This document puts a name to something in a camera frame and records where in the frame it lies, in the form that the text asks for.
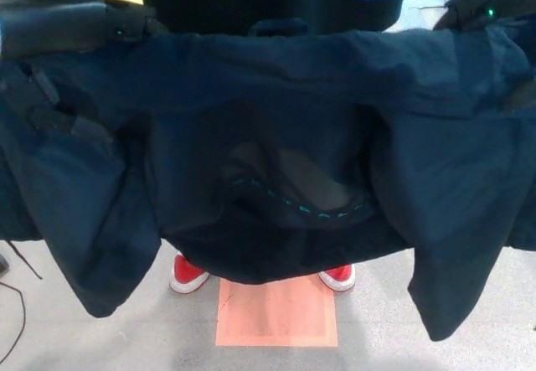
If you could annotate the orange square floor mat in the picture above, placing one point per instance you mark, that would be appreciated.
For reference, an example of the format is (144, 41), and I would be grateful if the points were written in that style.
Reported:
(276, 312)

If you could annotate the red white sneaker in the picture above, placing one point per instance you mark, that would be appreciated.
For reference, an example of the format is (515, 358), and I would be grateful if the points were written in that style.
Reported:
(341, 279)
(188, 276)

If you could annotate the navy blue coat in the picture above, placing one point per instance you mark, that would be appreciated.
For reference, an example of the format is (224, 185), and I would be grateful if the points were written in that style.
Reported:
(268, 78)

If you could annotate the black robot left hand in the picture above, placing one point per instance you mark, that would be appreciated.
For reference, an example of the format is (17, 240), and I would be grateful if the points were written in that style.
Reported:
(50, 23)

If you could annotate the small black floor object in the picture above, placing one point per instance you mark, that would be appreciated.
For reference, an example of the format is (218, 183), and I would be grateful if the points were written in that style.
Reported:
(3, 265)

